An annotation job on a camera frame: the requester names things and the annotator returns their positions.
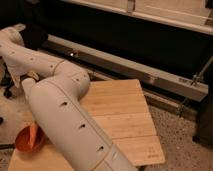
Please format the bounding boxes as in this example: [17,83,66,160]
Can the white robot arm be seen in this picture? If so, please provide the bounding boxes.
[0,27,137,171]

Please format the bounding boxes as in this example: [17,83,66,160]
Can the long metal rail beam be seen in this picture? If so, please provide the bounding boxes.
[43,35,209,102]

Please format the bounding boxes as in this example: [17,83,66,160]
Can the orange bowl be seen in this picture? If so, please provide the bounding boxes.
[15,123,45,153]

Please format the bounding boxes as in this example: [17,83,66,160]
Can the black office chair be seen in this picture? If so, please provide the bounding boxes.
[0,22,50,100]

